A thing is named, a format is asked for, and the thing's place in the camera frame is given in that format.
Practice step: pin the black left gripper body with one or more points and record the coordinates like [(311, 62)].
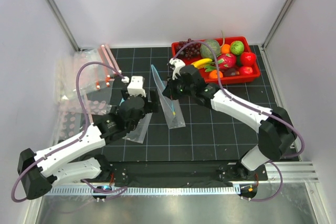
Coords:
[(149, 106)]

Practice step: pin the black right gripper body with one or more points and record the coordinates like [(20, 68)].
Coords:
[(177, 89)]

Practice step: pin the clear zip bag white label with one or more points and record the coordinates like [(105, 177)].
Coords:
[(136, 129)]

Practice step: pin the clear zip bag blue zipper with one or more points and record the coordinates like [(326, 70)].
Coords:
[(171, 108)]

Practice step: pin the green netted melon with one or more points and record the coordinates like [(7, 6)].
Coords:
[(211, 48)]

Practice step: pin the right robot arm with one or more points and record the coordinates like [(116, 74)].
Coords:
[(273, 126)]

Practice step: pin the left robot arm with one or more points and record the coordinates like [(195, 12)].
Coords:
[(40, 171)]

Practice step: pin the stack of pink zip bags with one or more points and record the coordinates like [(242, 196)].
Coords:
[(94, 77)]

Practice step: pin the clear bag pink dots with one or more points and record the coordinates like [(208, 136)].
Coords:
[(71, 119)]

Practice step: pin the yellow banana bunch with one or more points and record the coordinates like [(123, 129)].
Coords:
[(202, 63)]

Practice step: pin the orange tangerine front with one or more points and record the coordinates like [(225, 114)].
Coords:
[(215, 74)]

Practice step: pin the orange tangerine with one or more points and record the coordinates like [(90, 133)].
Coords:
[(225, 49), (215, 74)]

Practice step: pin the purple grape bunch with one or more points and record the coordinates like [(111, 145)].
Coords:
[(191, 51)]

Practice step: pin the pink dragon fruit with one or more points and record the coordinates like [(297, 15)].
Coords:
[(225, 61)]

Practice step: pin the orange tangerine back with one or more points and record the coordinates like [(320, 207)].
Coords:
[(225, 49)]

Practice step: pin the red apple small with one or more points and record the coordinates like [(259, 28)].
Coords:
[(245, 71)]

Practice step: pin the green cabbage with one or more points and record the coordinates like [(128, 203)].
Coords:
[(237, 47)]

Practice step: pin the red apple large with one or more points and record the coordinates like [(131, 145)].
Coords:
[(248, 59)]

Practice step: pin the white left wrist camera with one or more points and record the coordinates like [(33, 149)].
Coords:
[(134, 87)]

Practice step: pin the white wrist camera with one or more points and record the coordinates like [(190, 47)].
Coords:
[(176, 65), (134, 87)]

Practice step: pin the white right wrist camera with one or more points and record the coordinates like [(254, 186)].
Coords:
[(176, 65)]

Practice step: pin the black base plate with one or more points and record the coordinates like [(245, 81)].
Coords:
[(178, 174)]

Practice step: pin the aluminium slotted rail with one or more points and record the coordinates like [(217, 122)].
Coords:
[(82, 190)]

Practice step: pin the right aluminium corner post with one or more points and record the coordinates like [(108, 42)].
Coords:
[(279, 19)]

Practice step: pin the aluminium corner post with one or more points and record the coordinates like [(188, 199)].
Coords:
[(279, 19), (63, 24)]

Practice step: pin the left aluminium corner post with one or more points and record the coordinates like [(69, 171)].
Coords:
[(63, 24)]

